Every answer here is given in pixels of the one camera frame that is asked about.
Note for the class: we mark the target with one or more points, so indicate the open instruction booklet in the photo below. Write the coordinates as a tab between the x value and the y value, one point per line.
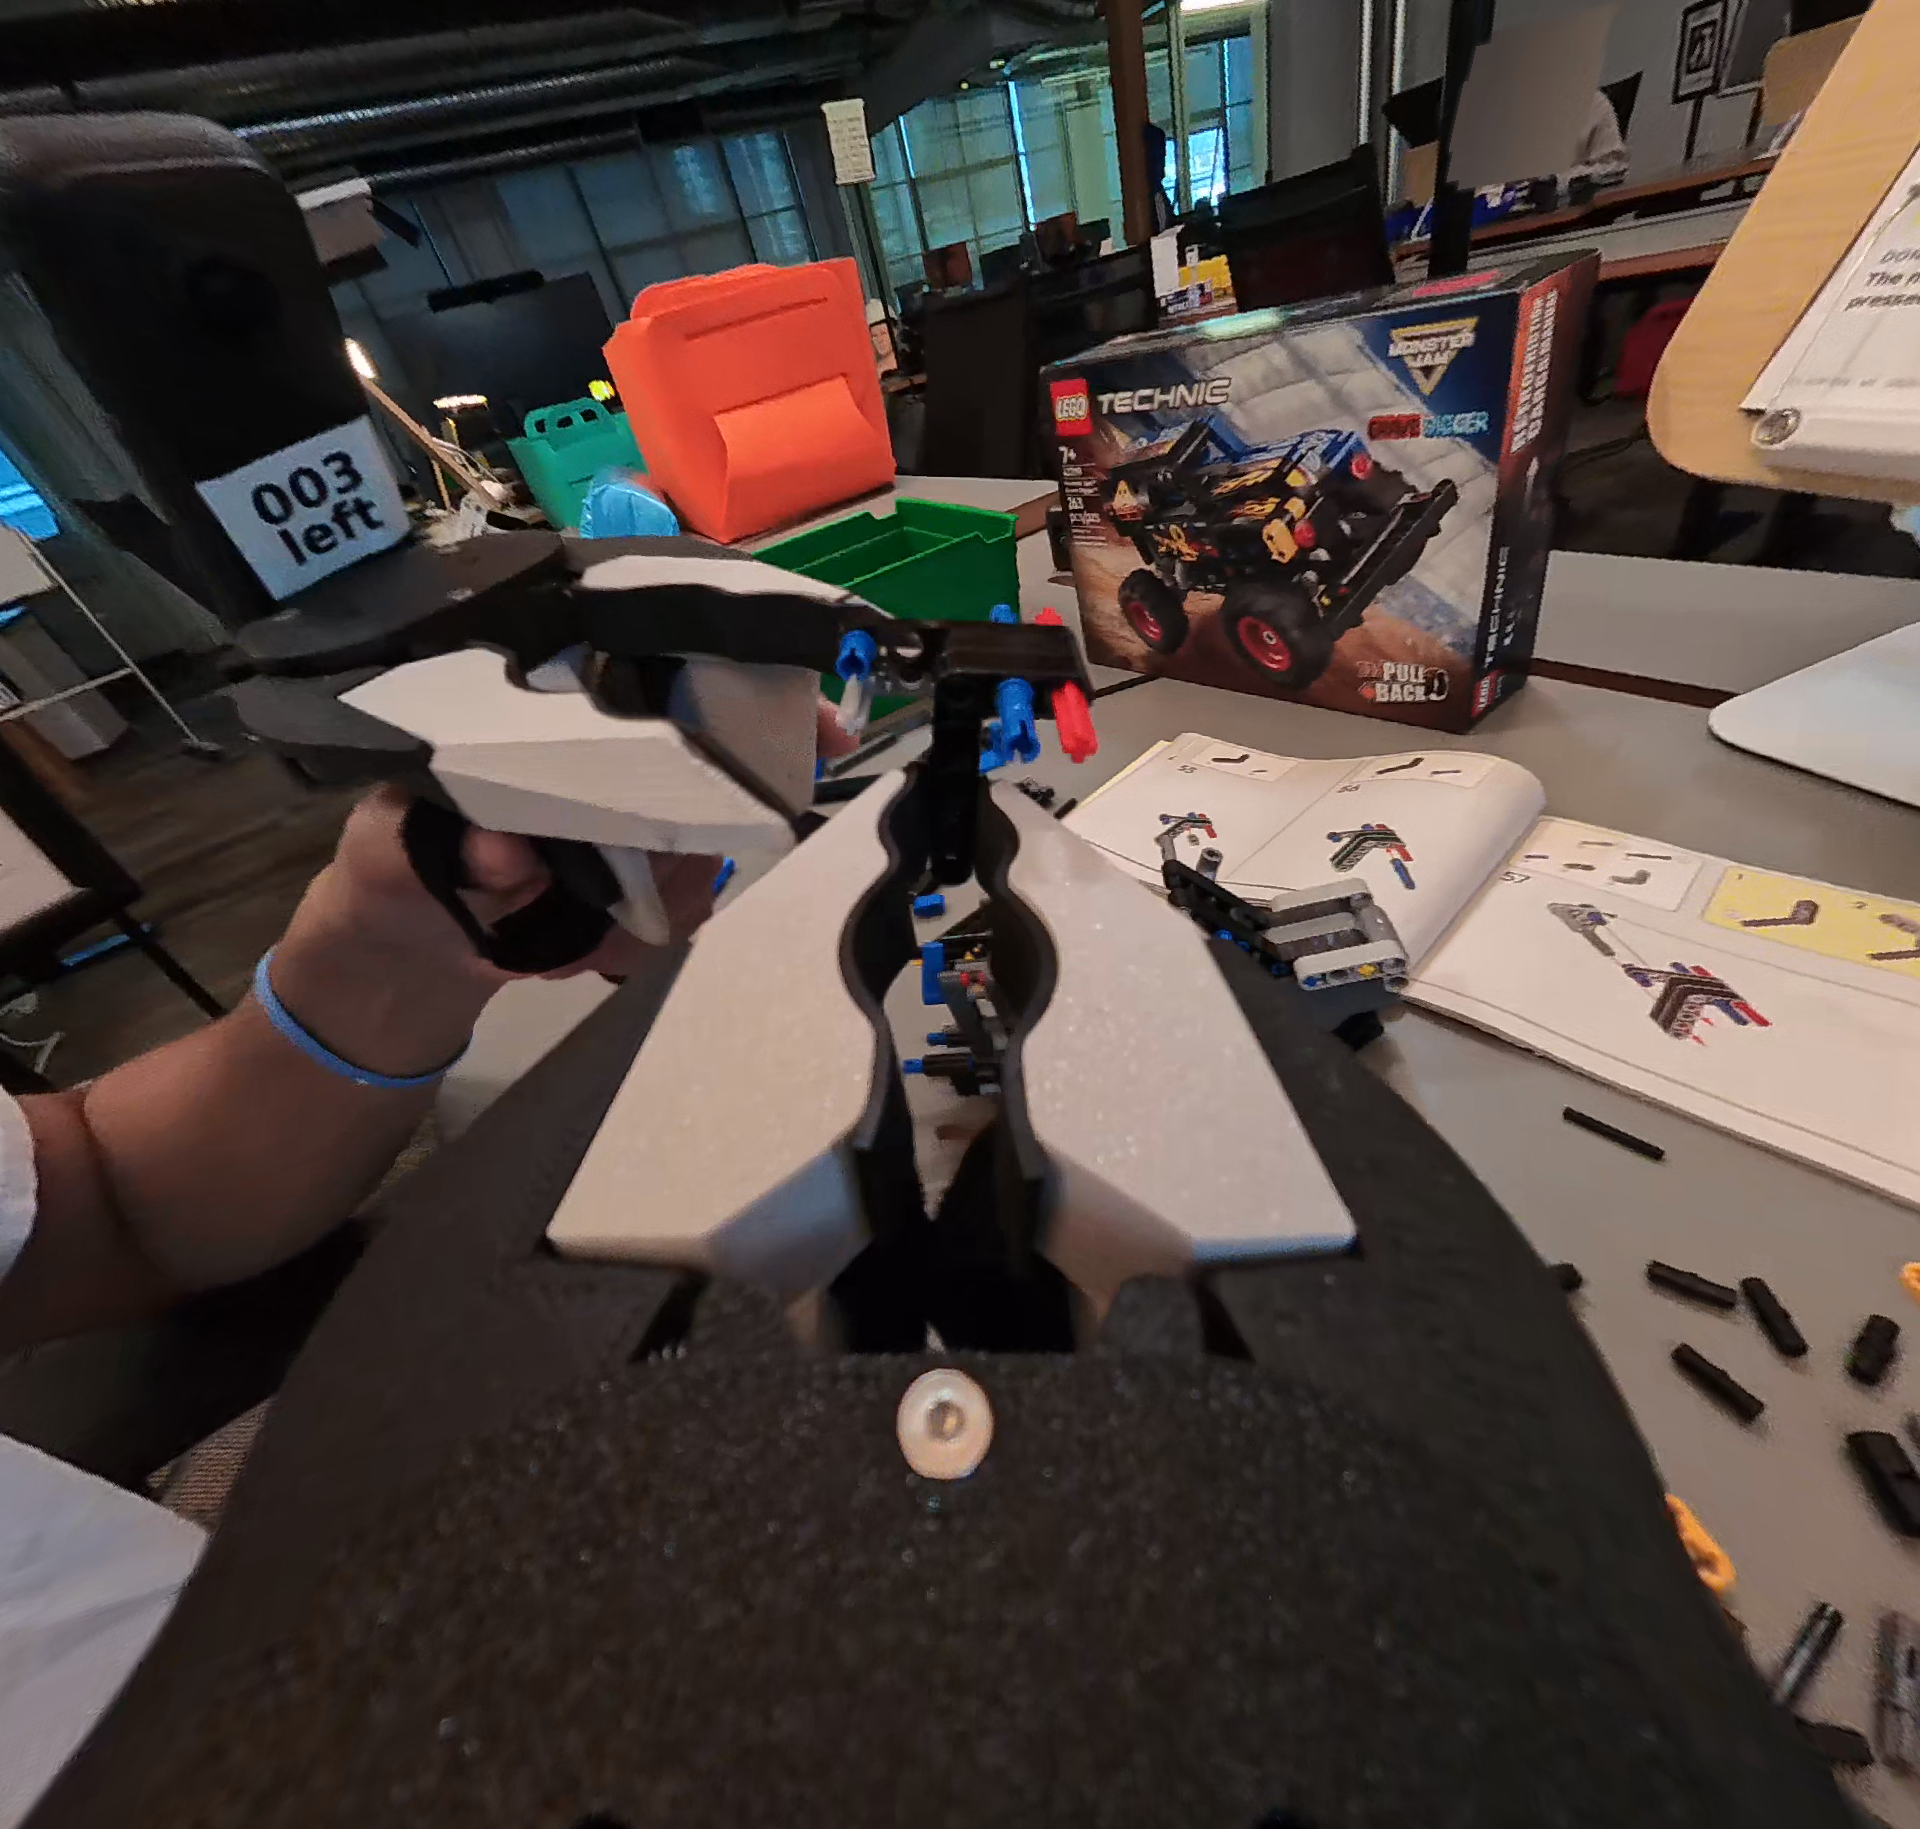
1472	837

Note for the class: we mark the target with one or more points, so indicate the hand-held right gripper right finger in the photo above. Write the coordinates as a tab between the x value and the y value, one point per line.
1186	1109

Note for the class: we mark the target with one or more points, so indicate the green plastic bin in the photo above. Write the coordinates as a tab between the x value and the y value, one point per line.
933	554

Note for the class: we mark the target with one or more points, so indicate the light blue roll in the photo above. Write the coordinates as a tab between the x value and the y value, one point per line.
615	512

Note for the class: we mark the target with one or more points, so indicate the lego set box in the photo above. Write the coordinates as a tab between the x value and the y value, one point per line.
1273	512

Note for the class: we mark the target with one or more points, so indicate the pile of small lego pieces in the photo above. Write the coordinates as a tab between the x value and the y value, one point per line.
1716	1381

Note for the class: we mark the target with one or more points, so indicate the person's left forearm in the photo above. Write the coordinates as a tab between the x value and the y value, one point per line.
149	1182

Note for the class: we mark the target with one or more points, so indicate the blue wristband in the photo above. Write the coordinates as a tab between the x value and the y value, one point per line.
300	1037

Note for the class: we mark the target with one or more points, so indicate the black lego beam assembly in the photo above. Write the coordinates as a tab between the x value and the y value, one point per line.
960	749

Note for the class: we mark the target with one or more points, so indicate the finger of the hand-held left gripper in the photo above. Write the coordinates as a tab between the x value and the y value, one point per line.
705	588
557	749

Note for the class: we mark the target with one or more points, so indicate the white stand with wooden board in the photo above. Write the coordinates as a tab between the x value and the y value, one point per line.
1708	401

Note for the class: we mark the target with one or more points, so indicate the person's left hand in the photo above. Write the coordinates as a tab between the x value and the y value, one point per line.
375	959

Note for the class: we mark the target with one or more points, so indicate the orange felt bag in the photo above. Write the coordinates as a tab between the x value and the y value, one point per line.
751	401

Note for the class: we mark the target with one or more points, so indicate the printed instruction sheet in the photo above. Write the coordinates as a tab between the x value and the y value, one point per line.
1878	300

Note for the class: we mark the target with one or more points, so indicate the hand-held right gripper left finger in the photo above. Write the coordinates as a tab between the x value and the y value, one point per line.
705	1109

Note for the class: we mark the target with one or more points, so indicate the teal felt bag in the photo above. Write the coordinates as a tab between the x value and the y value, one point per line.
562	464

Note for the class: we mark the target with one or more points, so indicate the hanging paper sign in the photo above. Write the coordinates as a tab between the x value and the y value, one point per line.
847	141

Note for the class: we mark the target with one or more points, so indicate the partly built lego truck chassis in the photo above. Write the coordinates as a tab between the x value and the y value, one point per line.
1317	929

